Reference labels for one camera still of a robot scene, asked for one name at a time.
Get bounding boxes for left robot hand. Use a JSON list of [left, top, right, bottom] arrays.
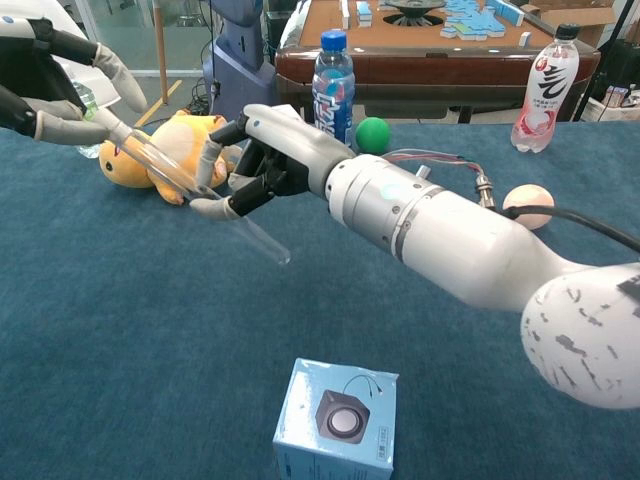
[[0, 14, 150, 147]]

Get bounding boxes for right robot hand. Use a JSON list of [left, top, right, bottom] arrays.
[[189, 103, 357, 224]]

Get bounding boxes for transparent glass test tube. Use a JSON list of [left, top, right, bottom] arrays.
[[112, 124, 292, 266]]

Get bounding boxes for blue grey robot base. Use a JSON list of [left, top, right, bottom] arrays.
[[202, 0, 277, 125]]

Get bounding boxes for clear bottle green label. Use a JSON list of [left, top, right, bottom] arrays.
[[69, 79, 109, 160]]

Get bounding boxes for white chair wooden legs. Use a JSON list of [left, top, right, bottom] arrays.
[[0, 0, 130, 129]]

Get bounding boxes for green ball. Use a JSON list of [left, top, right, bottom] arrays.
[[354, 116, 392, 155]]

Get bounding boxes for blue cap drink bottle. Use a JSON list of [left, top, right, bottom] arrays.
[[311, 29, 357, 149]]

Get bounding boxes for yellow plush duck toy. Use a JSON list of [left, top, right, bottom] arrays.
[[98, 109, 246, 206]]

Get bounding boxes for wooden pole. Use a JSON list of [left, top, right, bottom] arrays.
[[152, 0, 170, 106]]

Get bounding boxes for brown mahjong table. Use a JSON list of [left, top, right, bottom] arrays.
[[273, 0, 601, 124]]

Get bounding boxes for black mahjong table hub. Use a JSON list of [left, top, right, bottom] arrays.
[[382, 0, 448, 26]]

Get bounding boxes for teal table mat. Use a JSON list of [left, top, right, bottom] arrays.
[[0, 119, 640, 480]]

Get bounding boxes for cream peach ball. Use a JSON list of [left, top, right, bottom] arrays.
[[502, 183, 556, 231]]

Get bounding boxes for black cap pink drink bottle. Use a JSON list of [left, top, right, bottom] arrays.
[[510, 23, 581, 154]]

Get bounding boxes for light blue speaker box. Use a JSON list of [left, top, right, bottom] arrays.
[[272, 356, 400, 480]]

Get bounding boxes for brown cardboard box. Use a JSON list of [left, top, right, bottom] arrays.
[[519, 0, 619, 50]]

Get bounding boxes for black tripod stand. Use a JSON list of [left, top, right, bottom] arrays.
[[572, 0, 631, 123]]

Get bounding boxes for black cable bundle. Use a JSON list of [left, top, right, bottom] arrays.
[[189, 79, 216, 116]]

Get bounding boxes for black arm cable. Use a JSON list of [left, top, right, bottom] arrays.
[[384, 148, 640, 247]]

